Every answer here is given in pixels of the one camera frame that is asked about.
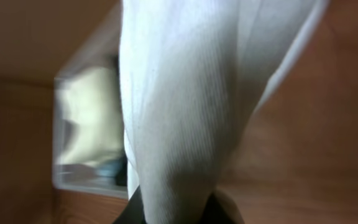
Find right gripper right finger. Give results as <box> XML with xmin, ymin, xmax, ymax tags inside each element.
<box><xmin>199</xmin><ymin>191</ymin><xmax>244</xmax><ymax>224</ymax></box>

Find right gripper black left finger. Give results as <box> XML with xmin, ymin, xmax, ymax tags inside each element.
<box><xmin>112</xmin><ymin>187</ymin><xmax>147</xmax><ymax>224</ymax></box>

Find blue jeans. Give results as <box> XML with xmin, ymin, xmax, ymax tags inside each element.
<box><xmin>96</xmin><ymin>156</ymin><xmax>127</xmax><ymax>178</ymax></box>

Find cream garment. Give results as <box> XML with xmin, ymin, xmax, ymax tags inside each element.
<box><xmin>57</xmin><ymin>67</ymin><xmax>124</xmax><ymax>167</ymax></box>

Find white printed t-shirt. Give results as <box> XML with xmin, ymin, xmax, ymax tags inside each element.
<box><xmin>119</xmin><ymin>0</ymin><xmax>327</xmax><ymax>223</ymax></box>

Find clear plastic storage container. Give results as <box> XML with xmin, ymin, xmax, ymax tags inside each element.
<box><xmin>52</xmin><ymin>1</ymin><xmax>127</xmax><ymax>198</ymax></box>

